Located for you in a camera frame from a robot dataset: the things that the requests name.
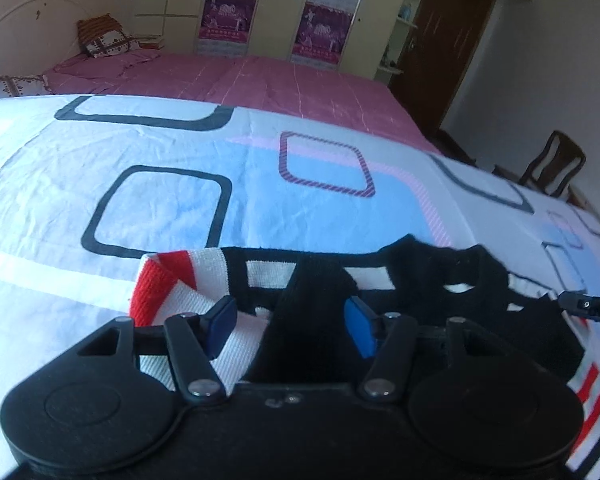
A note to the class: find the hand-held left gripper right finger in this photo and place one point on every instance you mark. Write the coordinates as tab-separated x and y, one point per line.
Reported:
360	330

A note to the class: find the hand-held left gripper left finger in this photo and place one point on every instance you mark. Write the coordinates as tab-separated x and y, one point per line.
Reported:
221	325

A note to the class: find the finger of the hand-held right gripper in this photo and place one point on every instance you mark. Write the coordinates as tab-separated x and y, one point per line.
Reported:
590	306

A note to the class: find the striped knit sweater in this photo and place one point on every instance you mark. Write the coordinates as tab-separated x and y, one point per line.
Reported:
430	282

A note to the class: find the wooden chair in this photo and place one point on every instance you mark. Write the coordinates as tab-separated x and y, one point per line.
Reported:
555	160

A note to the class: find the printed white bed blanket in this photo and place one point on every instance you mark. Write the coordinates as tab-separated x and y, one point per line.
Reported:
55	210

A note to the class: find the pink bed sheet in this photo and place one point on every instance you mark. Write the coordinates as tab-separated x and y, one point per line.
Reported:
280	85

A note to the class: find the pink pillow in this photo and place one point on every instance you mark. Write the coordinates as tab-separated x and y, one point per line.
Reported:
105	65

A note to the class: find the dark wooden door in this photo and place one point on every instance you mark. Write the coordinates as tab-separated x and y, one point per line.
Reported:
450	35

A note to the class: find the cream corner shelf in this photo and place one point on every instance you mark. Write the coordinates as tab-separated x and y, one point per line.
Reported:
405	20

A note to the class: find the white brown patterned pillow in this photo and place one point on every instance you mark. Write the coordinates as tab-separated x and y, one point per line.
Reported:
10	85

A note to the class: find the cream bed headboard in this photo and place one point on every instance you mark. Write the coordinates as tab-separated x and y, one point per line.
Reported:
20	10

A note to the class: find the purple wall poster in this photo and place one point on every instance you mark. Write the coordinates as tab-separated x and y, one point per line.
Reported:
322	32
227	20

